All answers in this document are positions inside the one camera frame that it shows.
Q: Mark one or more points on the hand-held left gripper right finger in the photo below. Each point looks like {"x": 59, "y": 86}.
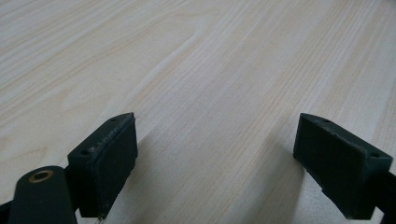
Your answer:
{"x": 336, "y": 168}

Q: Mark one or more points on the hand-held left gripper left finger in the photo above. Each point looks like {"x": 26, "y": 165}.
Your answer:
{"x": 106, "y": 168}

